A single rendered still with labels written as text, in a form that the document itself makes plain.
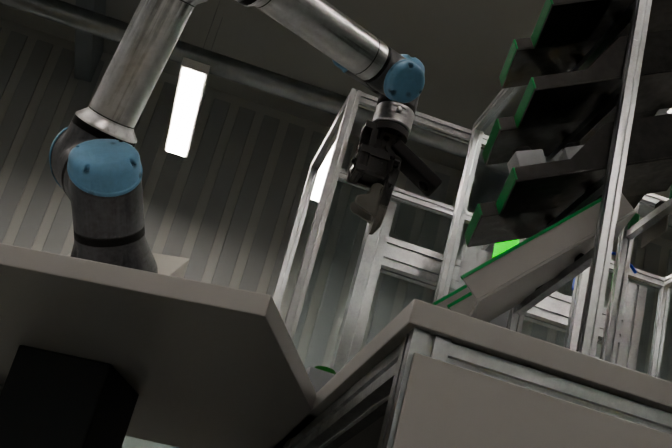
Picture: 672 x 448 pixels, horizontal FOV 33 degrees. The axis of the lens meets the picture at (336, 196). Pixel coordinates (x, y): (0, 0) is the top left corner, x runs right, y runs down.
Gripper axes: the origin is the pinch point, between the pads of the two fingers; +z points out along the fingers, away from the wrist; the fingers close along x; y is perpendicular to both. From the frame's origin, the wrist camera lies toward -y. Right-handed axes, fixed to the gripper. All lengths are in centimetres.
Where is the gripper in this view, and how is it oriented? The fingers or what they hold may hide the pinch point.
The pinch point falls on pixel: (376, 228)
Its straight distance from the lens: 208.9
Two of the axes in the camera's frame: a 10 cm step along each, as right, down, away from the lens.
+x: 2.3, -3.6, -9.0
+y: -9.4, -3.2, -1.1
